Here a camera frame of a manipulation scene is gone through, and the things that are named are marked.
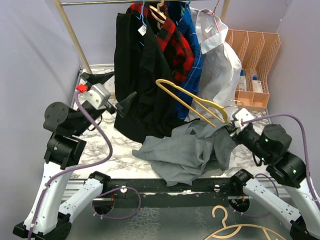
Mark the beige wooden hanger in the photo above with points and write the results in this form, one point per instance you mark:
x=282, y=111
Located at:
x=156, y=12

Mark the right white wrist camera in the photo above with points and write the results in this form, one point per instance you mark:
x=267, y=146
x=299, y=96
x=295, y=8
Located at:
x=241, y=119

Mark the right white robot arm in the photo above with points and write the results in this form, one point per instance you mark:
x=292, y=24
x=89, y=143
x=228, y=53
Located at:
x=288, y=170

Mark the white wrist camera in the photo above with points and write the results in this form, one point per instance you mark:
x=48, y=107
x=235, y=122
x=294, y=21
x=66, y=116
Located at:
x=241, y=119
x=98, y=96

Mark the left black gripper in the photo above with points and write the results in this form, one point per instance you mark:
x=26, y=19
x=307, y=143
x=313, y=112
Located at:
x=122, y=106

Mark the pink wire hanger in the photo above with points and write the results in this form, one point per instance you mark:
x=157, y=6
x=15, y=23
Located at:
x=212, y=13

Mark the black hanging shirt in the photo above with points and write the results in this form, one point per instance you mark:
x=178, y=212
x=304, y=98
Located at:
x=151, y=114

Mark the red black plaid shirt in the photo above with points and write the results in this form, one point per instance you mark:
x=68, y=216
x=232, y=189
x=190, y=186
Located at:
x=175, y=42

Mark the white hanging shirt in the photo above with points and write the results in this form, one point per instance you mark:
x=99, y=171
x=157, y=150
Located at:
x=221, y=66

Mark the blue wire hanger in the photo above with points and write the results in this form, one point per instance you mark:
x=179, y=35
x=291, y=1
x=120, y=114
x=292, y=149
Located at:
x=143, y=28

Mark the beige hanger in foreground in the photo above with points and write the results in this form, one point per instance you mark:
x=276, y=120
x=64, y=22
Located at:
x=237, y=227

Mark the wooden clothes rack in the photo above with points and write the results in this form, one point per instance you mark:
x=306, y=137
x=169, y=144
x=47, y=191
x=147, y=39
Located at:
x=59, y=6

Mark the white box in organizer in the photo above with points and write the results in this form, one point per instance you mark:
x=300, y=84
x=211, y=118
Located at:
x=242, y=84
x=256, y=83

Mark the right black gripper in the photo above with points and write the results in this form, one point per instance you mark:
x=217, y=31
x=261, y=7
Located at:
x=235, y=137

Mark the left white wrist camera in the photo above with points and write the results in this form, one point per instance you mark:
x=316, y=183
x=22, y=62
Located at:
x=98, y=96

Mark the orange plastic file organizer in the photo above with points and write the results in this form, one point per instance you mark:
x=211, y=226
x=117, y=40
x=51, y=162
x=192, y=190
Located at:
x=256, y=51

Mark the grey button shirt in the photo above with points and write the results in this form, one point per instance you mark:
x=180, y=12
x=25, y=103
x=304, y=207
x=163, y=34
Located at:
x=192, y=149

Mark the blue plaid shirt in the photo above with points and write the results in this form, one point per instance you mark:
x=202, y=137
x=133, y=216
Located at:
x=180, y=13

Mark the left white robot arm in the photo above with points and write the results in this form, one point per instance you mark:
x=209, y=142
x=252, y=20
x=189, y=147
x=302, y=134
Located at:
x=51, y=218

